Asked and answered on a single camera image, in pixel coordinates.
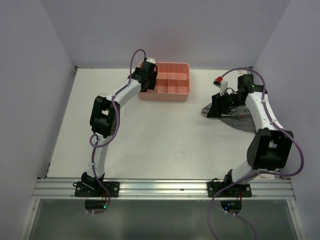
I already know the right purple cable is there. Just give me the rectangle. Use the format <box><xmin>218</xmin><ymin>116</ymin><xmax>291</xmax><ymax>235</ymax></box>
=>
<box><xmin>207</xmin><ymin>67</ymin><xmax>306</xmax><ymax>240</ymax></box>

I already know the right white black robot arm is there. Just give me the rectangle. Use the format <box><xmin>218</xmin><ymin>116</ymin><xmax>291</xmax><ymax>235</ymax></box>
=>
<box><xmin>206</xmin><ymin>74</ymin><xmax>294</xmax><ymax>197</ymax></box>

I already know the pink divided plastic tray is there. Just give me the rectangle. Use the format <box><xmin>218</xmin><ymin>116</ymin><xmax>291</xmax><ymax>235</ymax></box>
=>
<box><xmin>138</xmin><ymin>62</ymin><xmax>190</xmax><ymax>102</ymax></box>

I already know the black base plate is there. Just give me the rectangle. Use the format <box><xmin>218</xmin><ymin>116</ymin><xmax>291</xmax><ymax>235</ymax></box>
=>
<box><xmin>206</xmin><ymin>178</ymin><xmax>253</xmax><ymax>198</ymax></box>
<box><xmin>72</xmin><ymin>180</ymin><xmax>120</xmax><ymax>198</ymax></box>

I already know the grey striped underwear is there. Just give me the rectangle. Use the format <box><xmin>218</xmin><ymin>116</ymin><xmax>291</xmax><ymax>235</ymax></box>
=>
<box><xmin>217</xmin><ymin>106</ymin><xmax>257</xmax><ymax>133</ymax></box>

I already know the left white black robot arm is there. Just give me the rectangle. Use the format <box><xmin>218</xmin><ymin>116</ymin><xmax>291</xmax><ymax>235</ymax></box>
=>
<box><xmin>81</xmin><ymin>58</ymin><xmax>158</xmax><ymax>197</ymax></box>

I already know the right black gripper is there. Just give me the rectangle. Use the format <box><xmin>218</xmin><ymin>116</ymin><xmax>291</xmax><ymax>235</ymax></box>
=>
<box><xmin>207</xmin><ymin>89</ymin><xmax>245</xmax><ymax>117</ymax></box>

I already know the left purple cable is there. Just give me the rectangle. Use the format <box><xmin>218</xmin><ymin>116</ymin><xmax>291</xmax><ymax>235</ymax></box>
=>
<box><xmin>89</xmin><ymin>49</ymin><xmax>148</xmax><ymax>215</ymax></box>

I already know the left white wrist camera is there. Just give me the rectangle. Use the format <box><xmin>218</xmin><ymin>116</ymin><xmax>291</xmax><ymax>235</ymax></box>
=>
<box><xmin>145</xmin><ymin>58</ymin><xmax>156</xmax><ymax>65</ymax></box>

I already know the purple cable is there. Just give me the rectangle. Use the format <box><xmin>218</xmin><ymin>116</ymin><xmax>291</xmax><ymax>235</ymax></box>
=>
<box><xmin>207</xmin><ymin>67</ymin><xmax>306</xmax><ymax>240</ymax></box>
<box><xmin>89</xmin><ymin>49</ymin><xmax>148</xmax><ymax>215</ymax></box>

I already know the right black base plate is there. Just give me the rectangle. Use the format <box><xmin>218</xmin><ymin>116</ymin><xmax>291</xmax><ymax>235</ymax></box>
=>
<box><xmin>206</xmin><ymin>178</ymin><xmax>253</xmax><ymax>198</ymax></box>

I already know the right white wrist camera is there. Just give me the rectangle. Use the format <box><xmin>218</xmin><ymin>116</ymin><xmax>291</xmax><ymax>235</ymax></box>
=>
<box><xmin>213</xmin><ymin>76</ymin><xmax>228</xmax><ymax>96</ymax></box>

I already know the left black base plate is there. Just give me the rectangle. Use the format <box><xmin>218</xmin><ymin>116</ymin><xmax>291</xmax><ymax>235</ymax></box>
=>
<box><xmin>72</xmin><ymin>180</ymin><xmax>120</xmax><ymax>198</ymax></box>

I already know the aluminium mounting rail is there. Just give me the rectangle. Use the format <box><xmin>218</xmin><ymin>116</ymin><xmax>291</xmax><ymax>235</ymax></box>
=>
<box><xmin>32</xmin><ymin>178</ymin><xmax>295</xmax><ymax>200</ymax></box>

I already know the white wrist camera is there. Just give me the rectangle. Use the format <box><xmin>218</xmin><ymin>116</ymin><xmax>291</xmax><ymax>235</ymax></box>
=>
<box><xmin>145</xmin><ymin>58</ymin><xmax>156</xmax><ymax>65</ymax></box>
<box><xmin>213</xmin><ymin>76</ymin><xmax>228</xmax><ymax>96</ymax></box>

